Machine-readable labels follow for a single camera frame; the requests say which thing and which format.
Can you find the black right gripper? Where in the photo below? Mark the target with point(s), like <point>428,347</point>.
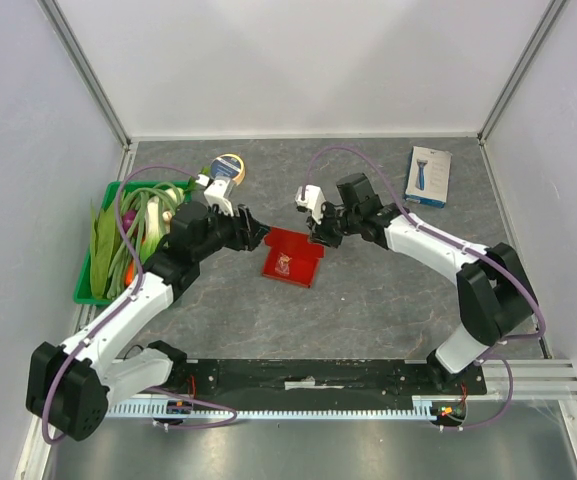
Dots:
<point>326,225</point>

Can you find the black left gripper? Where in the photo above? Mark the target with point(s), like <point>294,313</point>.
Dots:
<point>247,231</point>

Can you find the red paper box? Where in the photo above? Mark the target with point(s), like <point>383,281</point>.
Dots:
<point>305,255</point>

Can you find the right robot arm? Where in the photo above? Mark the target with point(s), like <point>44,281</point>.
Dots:
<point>494,293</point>

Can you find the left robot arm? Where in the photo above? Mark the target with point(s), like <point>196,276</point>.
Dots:
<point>72,385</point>

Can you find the razor package box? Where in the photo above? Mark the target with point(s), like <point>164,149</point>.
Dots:
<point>428,176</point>

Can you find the clear plastic bag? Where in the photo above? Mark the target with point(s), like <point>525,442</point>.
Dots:
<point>283,264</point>

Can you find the masking tape roll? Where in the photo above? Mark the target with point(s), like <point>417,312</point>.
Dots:
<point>228,165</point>

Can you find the green long beans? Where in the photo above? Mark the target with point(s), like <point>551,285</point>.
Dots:
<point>128,250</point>

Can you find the bok choy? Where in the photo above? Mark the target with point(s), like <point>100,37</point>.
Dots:
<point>155,227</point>

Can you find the purple onion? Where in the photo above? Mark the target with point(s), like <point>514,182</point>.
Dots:
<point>128,219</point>

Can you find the orange carrot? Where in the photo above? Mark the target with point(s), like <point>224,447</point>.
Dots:
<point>129,274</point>

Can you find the green leafy vegetables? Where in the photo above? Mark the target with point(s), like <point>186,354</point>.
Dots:
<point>103,247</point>

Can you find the green plastic tray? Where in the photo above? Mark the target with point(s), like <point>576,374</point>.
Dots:
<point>113,235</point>

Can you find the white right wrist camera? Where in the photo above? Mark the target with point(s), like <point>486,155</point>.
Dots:
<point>310,199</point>

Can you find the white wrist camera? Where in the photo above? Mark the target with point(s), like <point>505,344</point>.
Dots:
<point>310,199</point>
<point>217,191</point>

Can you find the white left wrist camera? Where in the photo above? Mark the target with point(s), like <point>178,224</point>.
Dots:
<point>217,191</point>

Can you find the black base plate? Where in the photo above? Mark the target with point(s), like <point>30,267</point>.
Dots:
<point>317,385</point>

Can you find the slotted cable duct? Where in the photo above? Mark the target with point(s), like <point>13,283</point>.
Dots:
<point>162,408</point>

